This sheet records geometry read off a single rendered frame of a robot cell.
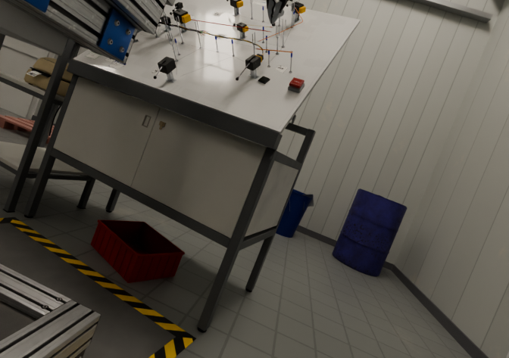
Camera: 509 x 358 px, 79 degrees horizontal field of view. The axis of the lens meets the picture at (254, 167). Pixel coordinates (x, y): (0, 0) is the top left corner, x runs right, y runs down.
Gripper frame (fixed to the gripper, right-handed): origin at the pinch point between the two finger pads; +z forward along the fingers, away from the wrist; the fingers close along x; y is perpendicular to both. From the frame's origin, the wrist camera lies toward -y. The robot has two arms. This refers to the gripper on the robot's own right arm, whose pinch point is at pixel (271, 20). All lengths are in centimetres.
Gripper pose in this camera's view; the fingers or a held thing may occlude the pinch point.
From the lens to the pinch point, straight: 143.4
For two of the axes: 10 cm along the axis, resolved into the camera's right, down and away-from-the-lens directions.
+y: 5.6, -3.0, 7.7
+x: -8.0, -4.5, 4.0
